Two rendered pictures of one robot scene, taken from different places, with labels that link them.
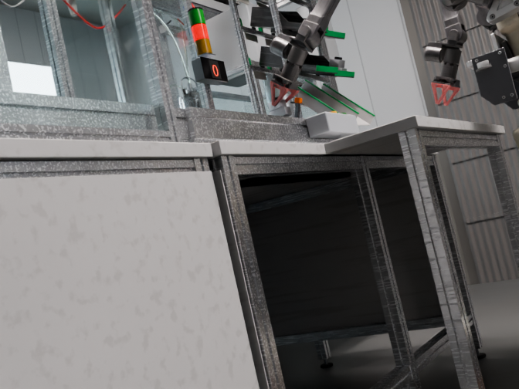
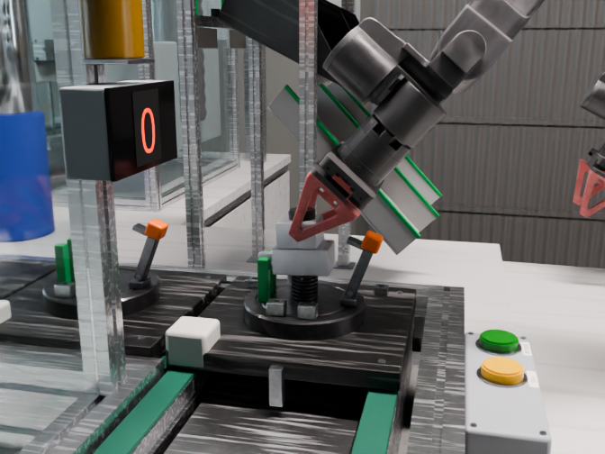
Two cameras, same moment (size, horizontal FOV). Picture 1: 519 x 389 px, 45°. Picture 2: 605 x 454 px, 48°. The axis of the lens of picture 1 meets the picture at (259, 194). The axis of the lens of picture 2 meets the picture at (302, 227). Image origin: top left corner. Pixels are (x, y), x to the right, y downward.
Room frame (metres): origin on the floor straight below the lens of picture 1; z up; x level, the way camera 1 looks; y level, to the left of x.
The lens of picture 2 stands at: (1.35, 0.13, 1.27)
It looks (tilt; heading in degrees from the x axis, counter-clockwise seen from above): 15 degrees down; 340
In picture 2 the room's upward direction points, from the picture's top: straight up
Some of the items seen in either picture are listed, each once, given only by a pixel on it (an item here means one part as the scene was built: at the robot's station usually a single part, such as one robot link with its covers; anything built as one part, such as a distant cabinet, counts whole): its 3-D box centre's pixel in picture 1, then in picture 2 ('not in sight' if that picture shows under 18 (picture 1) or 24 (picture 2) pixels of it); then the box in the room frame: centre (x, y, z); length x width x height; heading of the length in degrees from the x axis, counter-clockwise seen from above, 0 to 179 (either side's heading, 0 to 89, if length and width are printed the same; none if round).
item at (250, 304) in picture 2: not in sight; (304, 307); (2.05, -0.13, 0.98); 0.14 x 0.14 x 0.02
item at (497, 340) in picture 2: not in sight; (498, 344); (1.92, -0.30, 0.96); 0.04 x 0.04 x 0.02
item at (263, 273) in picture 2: not in sight; (264, 279); (2.06, -0.08, 1.01); 0.01 x 0.01 x 0.05; 57
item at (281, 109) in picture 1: (276, 109); (294, 240); (2.05, -0.12, 1.06); 0.08 x 0.04 x 0.07; 58
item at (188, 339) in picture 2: not in sight; (193, 341); (2.02, 0.01, 0.97); 0.05 x 0.05 x 0.04; 57
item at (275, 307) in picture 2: not in sight; (276, 307); (2.02, -0.09, 1.00); 0.02 x 0.01 x 0.02; 57
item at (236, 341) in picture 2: not in sight; (304, 322); (2.05, -0.13, 0.96); 0.24 x 0.24 x 0.02; 57
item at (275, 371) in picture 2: not in sight; (276, 385); (1.94, -0.06, 0.95); 0.01 x 0.01 x 0.04; 57
